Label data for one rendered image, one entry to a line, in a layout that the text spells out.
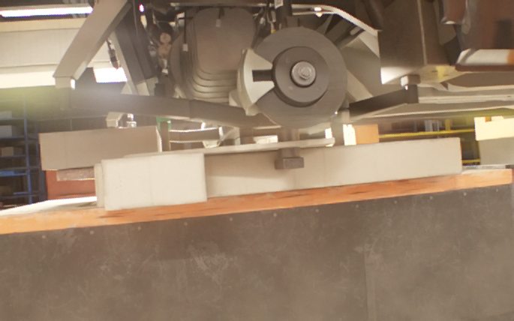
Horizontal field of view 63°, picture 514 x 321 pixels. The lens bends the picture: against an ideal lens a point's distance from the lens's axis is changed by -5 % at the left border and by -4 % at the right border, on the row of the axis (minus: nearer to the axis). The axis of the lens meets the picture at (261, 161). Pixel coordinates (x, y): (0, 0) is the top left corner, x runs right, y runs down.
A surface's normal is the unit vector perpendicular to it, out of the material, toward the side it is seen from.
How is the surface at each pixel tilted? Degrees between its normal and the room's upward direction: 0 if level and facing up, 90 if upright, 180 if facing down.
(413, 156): 90
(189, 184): 90
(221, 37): 90
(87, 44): 91
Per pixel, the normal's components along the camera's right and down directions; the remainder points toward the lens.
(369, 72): 0.08, 0.20
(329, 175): 0.19, -0.03
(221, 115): 0.82, -0.07
